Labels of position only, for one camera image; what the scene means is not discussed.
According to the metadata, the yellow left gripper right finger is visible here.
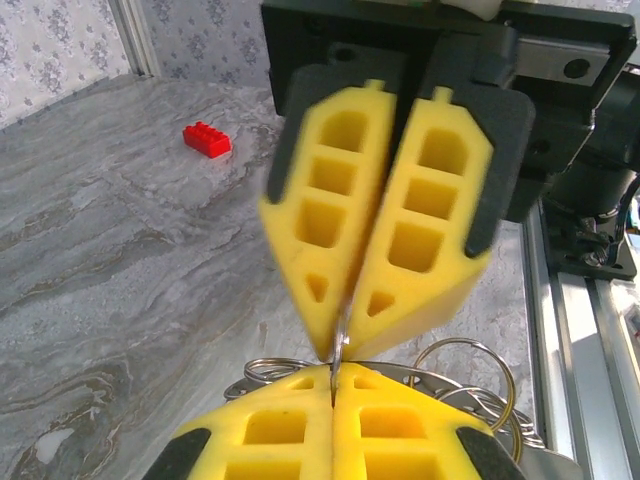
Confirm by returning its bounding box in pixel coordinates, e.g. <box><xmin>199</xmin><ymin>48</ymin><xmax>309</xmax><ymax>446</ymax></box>
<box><xmin>332</xmin><ymin>362</ymin><xmax>526</xmax><ymax>480</ymax></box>

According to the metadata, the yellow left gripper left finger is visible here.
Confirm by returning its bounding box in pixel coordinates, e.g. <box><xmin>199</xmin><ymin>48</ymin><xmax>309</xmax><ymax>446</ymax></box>
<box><xmin>142</xmin><ymin>363</ymin><xmax>335</xmax><ymax>480</ymax></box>

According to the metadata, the silver key ring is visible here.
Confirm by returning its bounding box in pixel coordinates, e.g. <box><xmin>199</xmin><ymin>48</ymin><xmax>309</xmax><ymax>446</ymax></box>
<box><xmin>329</xmin><ymin>294</ymin><xmax>357</xmax><ymax>401</ymax></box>

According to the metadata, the steel plate with key rings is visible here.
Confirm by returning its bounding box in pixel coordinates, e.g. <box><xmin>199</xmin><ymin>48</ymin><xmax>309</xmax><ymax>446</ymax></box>
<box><xmin>223</xmin><ymin>337</ymin><xmax>584</xmax><ymax>480</ymax></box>

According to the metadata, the red toy brick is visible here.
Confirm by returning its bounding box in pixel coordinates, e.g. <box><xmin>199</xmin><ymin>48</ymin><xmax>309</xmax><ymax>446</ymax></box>
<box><xmin>182</xmin><ymin>122</ymin><xmax>234</xmax><ymax>160</ymax></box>

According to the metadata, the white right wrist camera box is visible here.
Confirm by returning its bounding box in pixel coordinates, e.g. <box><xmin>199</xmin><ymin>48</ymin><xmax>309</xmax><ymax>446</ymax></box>
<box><xmin>448</xmin><ymin>0</ymin><xmax>502</xmax><ymax>22</ymax></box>

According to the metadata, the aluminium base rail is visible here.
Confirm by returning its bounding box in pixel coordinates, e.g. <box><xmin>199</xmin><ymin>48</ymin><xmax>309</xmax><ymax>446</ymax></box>
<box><xmin>522</xmin><ymin>209</ymin><xmax>640</xmax><ymax>480</ymax></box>

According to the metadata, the aluminium frame post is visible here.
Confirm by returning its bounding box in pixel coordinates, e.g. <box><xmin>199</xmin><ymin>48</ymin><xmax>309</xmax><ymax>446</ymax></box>
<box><xmin>117</xmin><ymin>0</ymin><xmax>161</xmax><ymax>79</ymax></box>

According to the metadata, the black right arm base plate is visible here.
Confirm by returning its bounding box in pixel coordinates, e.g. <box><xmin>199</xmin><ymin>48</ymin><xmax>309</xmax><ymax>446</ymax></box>
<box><xmin>548</xmin><ymin>214</ymin><xmax>637</xmax><ymax>282</ymax></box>

